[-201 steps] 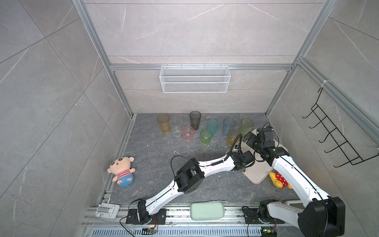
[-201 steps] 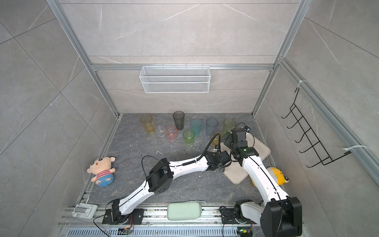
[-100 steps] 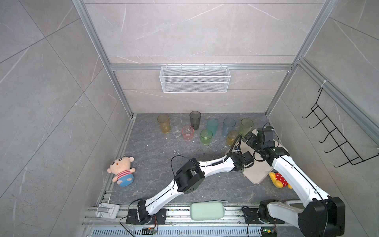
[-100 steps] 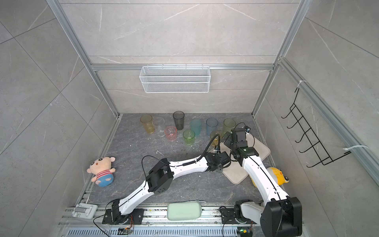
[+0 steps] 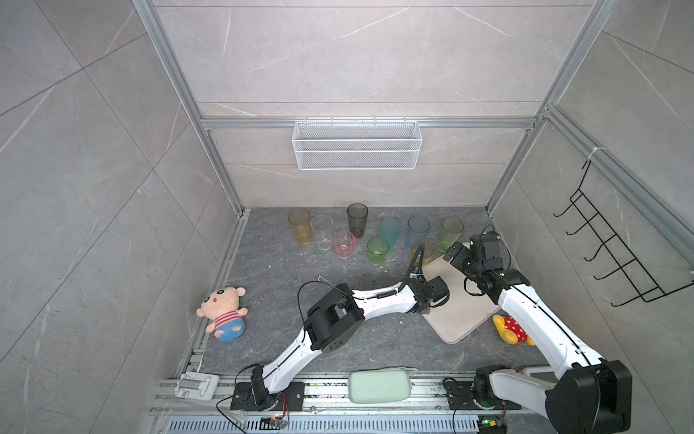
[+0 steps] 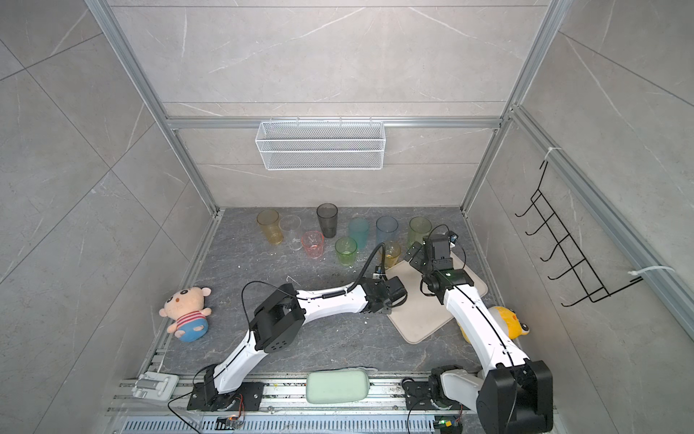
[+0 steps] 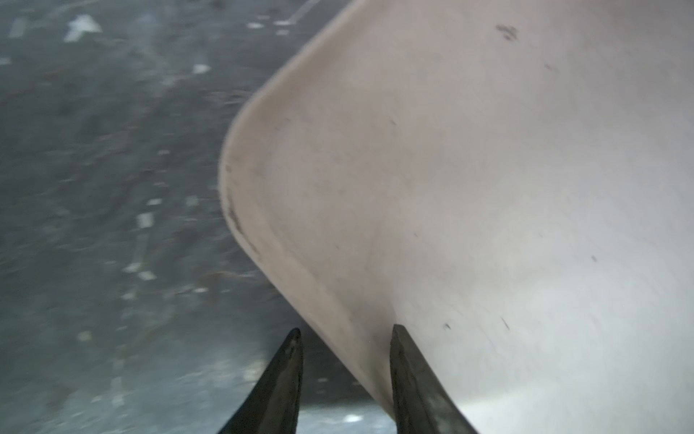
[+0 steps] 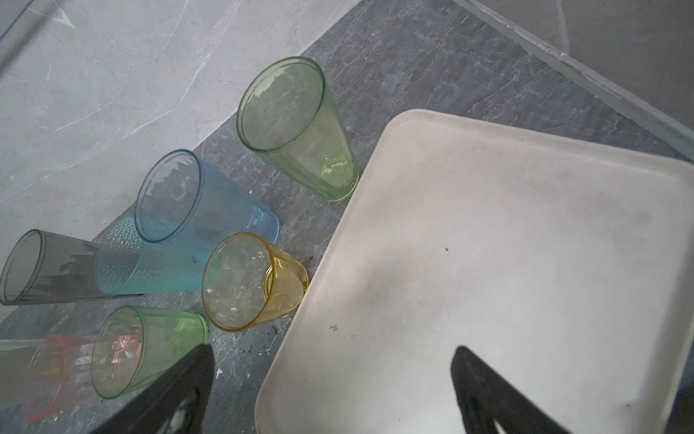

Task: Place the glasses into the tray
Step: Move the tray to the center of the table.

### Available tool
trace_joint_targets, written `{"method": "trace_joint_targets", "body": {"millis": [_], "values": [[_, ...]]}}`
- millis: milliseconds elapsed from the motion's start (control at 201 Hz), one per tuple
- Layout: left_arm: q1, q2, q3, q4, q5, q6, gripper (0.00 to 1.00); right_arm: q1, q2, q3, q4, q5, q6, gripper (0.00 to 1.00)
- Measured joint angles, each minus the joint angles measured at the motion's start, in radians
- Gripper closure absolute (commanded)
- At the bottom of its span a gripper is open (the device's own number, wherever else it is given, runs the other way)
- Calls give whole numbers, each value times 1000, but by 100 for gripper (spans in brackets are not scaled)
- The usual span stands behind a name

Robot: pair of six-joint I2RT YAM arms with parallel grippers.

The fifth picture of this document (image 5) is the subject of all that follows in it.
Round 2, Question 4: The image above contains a beige plastic tray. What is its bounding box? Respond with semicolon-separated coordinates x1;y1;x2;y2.
423;257;499;345

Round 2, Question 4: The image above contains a dark grey glass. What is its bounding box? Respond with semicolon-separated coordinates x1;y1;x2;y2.
347;203;369;239

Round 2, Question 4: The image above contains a clear glass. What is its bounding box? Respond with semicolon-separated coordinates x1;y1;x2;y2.
311;214;334;251

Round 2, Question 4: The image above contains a tall yellow glass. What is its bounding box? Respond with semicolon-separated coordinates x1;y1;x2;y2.
287;209;313;245

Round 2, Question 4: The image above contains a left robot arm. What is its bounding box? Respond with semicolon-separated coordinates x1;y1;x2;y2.
249;245;450;410

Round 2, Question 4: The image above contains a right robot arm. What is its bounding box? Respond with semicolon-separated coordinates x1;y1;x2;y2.
444;231;633;433

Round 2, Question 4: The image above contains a short amber glass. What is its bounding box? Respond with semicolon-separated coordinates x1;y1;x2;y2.
410;240;436;266

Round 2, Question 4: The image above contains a tall light green glass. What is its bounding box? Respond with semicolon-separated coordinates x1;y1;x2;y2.
436;216;466;253

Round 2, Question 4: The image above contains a short green glass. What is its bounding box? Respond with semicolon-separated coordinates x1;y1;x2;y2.
367;236;390;267

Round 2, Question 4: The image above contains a blue glass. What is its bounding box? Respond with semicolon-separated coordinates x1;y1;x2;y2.
405;215;431;249

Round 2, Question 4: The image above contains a teal glass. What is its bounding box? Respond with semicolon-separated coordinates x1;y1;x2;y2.
379;217;400;250

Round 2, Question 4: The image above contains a yellow plush toy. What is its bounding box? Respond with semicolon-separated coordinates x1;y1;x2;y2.
493;315;535;346

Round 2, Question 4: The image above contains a pink glass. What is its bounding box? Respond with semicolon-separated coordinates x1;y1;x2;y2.
333;230;356;259

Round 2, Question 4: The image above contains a light green sponge block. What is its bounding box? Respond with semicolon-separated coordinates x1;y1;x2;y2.
348;368;412;404

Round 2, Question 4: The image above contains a pink plush doll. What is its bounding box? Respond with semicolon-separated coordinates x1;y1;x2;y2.
196;287;249;343

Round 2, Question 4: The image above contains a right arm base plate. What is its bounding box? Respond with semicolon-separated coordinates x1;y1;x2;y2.
442;377;522;410

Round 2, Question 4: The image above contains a black wire hook rack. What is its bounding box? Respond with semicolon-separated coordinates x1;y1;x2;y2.
552;161;693;307

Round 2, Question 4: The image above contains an aluminium rail frame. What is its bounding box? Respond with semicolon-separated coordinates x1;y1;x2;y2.
142;371;553;433

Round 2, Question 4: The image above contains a white wire mesh basket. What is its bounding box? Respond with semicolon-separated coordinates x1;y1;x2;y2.
292;120;423;171

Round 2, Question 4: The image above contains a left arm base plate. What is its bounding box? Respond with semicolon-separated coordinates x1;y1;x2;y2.
231;383;305;412

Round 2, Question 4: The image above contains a white device left rail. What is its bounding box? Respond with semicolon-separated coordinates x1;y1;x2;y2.
175;372;220;401

